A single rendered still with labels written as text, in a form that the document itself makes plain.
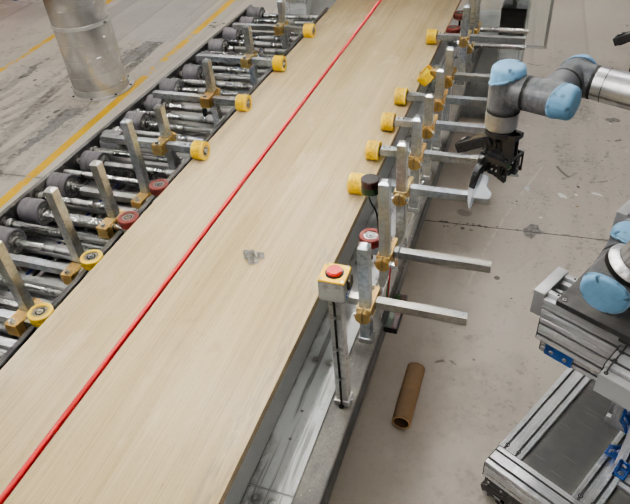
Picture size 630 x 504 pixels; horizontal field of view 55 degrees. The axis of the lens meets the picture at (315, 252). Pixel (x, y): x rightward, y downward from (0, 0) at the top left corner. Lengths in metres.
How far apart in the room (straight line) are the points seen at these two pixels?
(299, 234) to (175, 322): 0.55
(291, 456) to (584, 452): 1.11
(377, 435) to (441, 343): 0.60
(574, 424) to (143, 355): 1.59
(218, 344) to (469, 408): 1.32
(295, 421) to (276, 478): 0.20
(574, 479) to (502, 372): 0.68
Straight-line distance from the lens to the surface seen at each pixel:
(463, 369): 2.91
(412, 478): 2.58
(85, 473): 1.70
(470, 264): 2.12
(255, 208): 2.34
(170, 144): 2.74
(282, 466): 1.90
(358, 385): 1.94
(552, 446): 2.49
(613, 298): 1.56
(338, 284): 1.50
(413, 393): 2.71
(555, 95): 1.40
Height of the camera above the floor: 2.24
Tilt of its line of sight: 40 degrees down
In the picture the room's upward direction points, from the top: 6 degrees counter-clockwise
